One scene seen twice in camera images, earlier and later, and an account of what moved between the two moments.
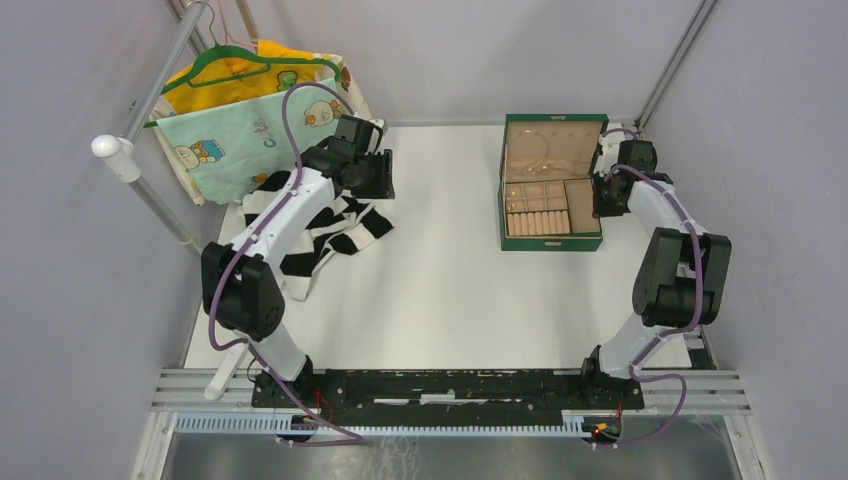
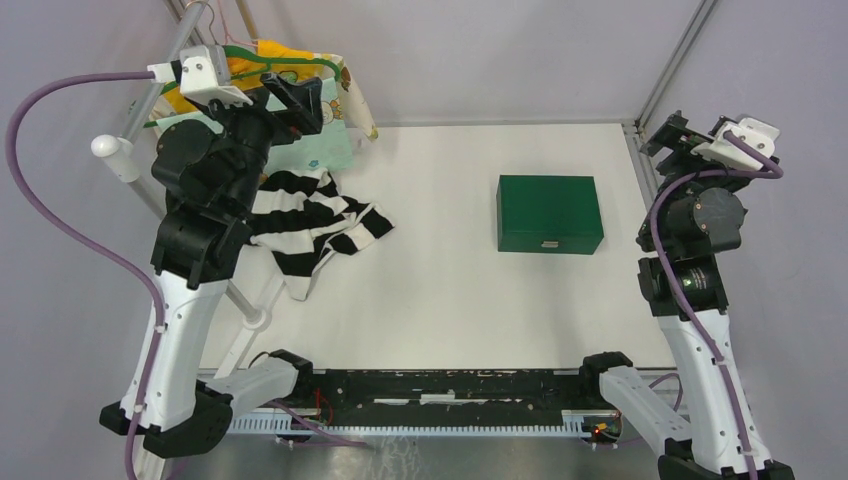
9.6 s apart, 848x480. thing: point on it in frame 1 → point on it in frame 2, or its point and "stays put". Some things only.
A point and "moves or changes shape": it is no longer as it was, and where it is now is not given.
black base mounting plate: [446, 391] stays put
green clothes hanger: [266, 61] stays put
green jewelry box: [545, 194] moves or changes shape
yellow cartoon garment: [240, 73] stays put
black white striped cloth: [345, 225] stays put
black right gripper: [599, 208] → [677, 135]
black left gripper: [383, 188] → [306, 117]
